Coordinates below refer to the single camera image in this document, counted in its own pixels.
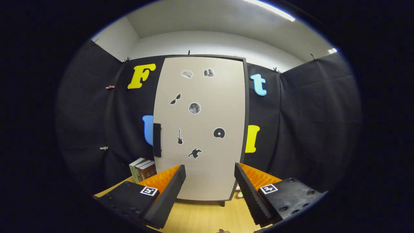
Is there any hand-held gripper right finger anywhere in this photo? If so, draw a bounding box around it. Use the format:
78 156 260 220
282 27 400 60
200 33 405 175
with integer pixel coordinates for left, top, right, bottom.
234 162 327 227

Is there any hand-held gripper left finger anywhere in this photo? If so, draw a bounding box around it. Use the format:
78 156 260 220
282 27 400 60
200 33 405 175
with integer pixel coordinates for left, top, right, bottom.
93 164 187 229

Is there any black door handle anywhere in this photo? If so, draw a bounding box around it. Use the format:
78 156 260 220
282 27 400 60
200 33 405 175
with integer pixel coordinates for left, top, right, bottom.
153 123 162 158

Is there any grey cabinet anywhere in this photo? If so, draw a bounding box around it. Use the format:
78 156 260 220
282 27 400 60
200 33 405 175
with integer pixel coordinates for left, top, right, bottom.
153 54 250 207

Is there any black backdrop cloth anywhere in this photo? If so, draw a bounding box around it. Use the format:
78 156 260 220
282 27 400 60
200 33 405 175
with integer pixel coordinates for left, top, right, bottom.
55 39 363 198

